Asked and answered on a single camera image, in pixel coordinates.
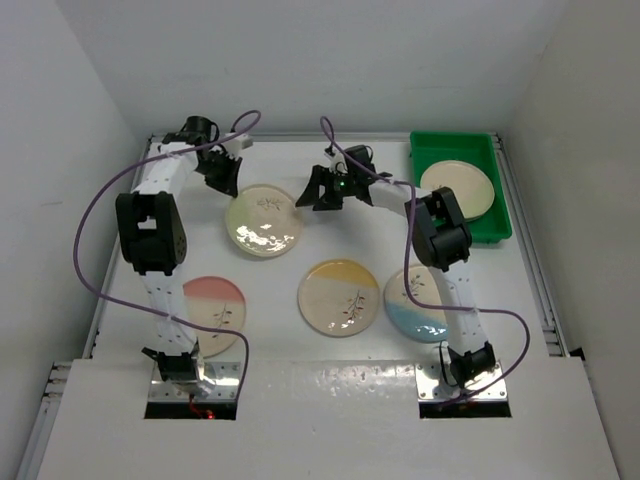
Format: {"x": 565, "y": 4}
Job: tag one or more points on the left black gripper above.
{"x": 229, "y": 183}

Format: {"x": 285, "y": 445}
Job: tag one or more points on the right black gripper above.
{"x": 329, "y": 201}

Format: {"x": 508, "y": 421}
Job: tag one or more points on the green and cream plate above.
{"x": 263, "y": 221}

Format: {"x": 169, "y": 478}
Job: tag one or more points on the yellow and cream plate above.
{"x": 339, "y": 298}

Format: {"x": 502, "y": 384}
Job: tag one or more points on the red and cream plate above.
{"x": 215, "y": 302}

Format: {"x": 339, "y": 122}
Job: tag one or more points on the light green cream plate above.
{"x": 472, "y": 188}

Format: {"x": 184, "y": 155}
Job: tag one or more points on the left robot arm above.
{"x": 154, "y": 242}

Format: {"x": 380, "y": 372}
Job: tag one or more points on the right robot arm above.
{"x": 438, "y": 236}

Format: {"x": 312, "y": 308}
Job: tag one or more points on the green plastic bin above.
{"x": 428, "y": 148}

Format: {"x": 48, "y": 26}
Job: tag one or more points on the blue bottom cream plate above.
{"x": 418, "y": 324}

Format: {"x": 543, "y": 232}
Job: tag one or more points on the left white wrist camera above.
{"x": 235, "y": 143}

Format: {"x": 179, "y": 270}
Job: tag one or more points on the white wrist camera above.
{"x": 337, "y": 162}
{"x": 235, "y": 143}

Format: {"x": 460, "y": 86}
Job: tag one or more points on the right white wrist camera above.
{"x": 337, "y": 162}

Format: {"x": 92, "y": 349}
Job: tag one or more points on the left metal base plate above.
{"x": 217, "y": 383}

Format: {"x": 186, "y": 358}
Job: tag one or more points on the metal base plate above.
{"x": 431, "y": 386}
{"x": 217, "y": 383}

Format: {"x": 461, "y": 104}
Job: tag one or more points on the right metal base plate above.
{"x": 431, "y": 386}

